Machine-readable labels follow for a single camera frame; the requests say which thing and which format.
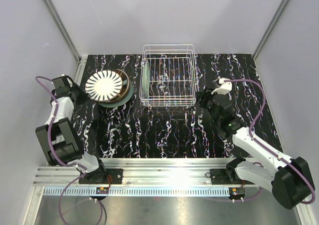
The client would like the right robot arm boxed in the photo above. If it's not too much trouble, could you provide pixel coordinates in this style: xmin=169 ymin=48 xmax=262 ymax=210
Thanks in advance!
xmin=196 ymin=89 xmax=316 ymax=210

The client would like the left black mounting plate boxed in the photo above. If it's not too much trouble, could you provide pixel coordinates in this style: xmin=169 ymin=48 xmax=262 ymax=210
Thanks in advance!
xmin=79 ymin=168 xmax=124 ymax=185

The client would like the right aluminium frame post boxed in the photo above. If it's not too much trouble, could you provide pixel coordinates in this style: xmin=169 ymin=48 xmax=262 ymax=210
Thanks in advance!
xmin=252 ymin=0 xmax=290 ymax=60

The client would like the large teal bottom plate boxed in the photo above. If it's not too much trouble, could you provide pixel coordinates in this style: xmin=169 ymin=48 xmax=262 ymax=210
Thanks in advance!
xmin=99 ymin=80 xmax=134 ymax=108

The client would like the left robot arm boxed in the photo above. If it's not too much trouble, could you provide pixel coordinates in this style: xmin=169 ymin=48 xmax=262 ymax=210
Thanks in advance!
xmin=35 ymin=75 xmax=111 ymax=184

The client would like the black plate with colour stripes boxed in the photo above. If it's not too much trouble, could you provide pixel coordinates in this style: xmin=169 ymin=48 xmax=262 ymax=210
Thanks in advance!
xmin=106 ymin=69 xmax=130 ymax=104

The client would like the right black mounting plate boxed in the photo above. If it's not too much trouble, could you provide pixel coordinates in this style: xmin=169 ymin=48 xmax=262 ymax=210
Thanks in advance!
xmin=209 ymin=169 xmax=236 ymax=185

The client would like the black mounting plate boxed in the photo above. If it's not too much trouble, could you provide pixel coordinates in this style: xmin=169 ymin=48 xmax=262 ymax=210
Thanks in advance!
xmin=209 ymin=169 xmax=236 ymax=185
xmin=79 ymin=168 xmax=124 ymax=185

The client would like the white slotted cable duct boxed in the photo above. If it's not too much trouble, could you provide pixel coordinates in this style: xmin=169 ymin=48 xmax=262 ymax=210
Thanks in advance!
xmin=44 ymin=186 xmax=230 ymax=197

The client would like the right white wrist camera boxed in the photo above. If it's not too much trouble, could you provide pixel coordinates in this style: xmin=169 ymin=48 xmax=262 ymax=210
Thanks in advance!
xmin=211 ymin=78 xmax=232 ymax=95

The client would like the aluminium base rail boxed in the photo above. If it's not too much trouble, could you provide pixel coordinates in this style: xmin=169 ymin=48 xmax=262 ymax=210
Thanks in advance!
xmin=33 ymin=158 xmax=233 ymax=187

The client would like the left aluminium frame post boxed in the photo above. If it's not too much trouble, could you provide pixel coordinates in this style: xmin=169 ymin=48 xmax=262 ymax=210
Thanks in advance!
xmin=34 ymin=0 xmax=87 ymax=69

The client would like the mint green floral plate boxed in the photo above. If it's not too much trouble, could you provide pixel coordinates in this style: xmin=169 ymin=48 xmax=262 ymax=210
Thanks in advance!
xmin=142 ymin=60 xmax=150 ymax=98

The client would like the aluminium frame post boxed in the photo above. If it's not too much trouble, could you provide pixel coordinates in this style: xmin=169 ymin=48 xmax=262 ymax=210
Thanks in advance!
xmin=34 ymin=0 xmax=87 ymax=69
xmin=252 ymin=0 xmax=290 ymax=60

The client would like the white wire dish rack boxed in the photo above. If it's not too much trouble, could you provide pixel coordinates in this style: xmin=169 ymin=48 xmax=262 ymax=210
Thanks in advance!
xmin=139 ymin=43 xmax=197 ymax=108

